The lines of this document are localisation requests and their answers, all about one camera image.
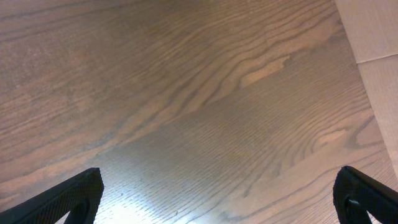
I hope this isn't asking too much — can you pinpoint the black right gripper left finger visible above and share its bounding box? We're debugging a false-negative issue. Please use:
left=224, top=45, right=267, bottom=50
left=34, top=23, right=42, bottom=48
left=1, top=167, right=104, bottom=224

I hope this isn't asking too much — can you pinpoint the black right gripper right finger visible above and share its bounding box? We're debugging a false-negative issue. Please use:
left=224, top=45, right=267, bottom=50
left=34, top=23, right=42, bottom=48
left=333, top=166, right=397, bottom=224

